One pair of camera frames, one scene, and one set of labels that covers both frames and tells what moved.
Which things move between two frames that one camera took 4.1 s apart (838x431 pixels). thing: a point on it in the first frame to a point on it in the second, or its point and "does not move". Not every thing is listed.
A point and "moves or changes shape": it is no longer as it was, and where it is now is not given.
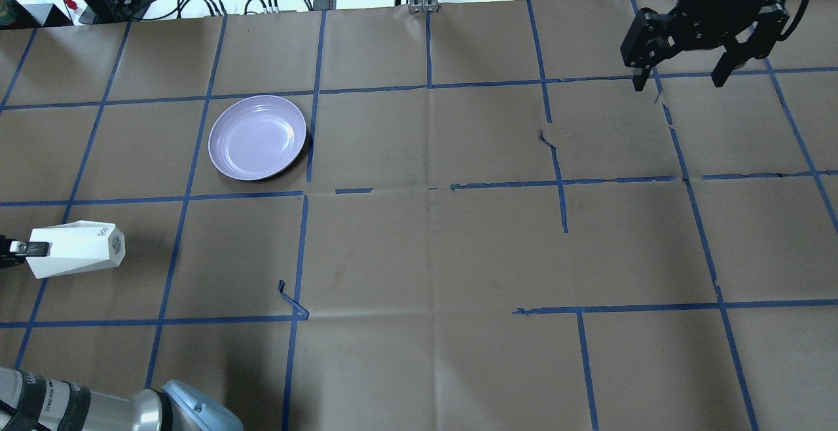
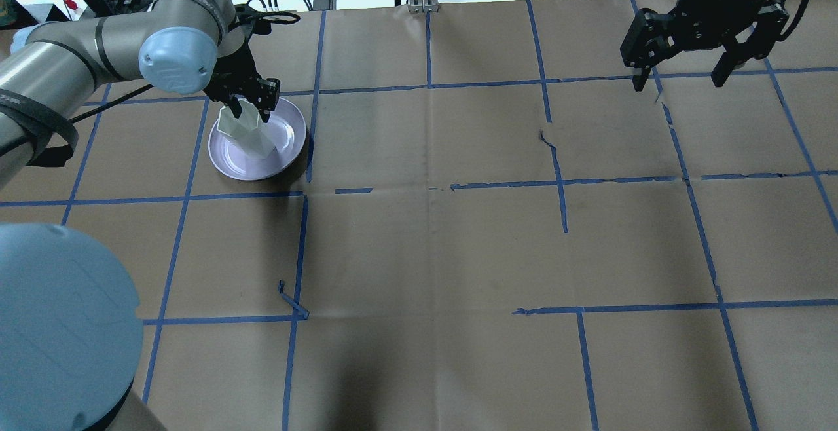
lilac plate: (257, 137) does not move
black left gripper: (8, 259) to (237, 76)
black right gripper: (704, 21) does not move
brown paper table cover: (490, 228) does not move
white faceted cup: (76, 247) moves or changes shape
